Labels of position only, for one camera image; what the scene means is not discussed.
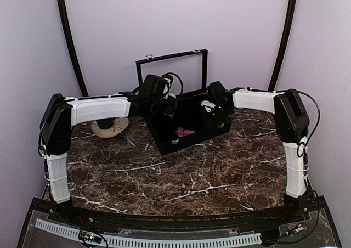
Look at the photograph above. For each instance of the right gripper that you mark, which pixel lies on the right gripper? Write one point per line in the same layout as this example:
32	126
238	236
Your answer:
210	124

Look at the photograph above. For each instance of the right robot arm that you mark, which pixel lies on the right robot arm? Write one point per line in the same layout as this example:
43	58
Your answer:
291	123

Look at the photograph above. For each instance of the black front rail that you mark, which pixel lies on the black front rail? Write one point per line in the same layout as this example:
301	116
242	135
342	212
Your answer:
111	221

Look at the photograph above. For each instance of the left black frame post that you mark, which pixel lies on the left black frame post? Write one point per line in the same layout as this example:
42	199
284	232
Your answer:
71	47

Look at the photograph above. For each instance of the black frame post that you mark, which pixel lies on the black frame post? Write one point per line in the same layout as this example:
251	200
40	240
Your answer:
283	44
71	47

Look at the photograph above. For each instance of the green circuit board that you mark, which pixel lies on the green circuit board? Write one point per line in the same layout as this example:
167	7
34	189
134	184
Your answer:
89	238

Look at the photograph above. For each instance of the right black frame post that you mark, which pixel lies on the right black frame post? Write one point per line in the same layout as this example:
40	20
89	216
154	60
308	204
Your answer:
283	44

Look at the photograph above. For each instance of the dark blue mug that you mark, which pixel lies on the dark blue mug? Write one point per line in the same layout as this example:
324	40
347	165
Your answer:
105	123

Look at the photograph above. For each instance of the cream brown sock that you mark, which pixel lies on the cream brown sock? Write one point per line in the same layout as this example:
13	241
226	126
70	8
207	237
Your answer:
172	95

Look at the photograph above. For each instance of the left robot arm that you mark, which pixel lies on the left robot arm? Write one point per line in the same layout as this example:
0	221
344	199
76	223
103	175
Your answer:
61	114

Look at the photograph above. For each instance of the white cable duct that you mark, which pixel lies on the white cable duct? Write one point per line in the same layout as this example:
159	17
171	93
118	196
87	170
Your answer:
142	238

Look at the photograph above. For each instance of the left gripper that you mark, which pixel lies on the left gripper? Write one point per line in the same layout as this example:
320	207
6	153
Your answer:
169	108

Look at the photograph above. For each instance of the magenta purple sock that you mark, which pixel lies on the magenta purple sock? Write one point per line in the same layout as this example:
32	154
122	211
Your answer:
184	132

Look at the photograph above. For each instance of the black display box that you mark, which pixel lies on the black display box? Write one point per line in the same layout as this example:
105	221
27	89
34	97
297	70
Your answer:
188	114

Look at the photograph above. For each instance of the beige ceramic saucer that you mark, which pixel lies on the beige ceramic saucer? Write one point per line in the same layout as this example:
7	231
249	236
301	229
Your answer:
120	124

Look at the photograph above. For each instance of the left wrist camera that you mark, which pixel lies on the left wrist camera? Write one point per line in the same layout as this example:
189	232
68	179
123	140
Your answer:
167	88

